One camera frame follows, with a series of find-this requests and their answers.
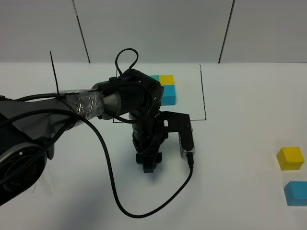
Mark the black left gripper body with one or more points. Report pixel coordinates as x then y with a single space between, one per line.
148 135

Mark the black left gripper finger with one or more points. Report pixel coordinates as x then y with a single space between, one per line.
151 161
139 159

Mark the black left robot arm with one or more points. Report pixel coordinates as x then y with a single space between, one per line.
30 126

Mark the blue template block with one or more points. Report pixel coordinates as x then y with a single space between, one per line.
169 95

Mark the yellow template block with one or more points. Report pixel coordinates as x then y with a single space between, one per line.
166 80

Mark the green template block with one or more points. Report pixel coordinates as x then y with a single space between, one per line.
155 77

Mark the loose yellow block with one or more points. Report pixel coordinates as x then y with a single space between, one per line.
290 158

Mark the loose blue block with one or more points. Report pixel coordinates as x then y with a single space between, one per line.
296 193

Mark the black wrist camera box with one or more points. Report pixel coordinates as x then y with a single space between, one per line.
180 123

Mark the black cable tie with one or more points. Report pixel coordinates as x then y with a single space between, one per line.
54 73

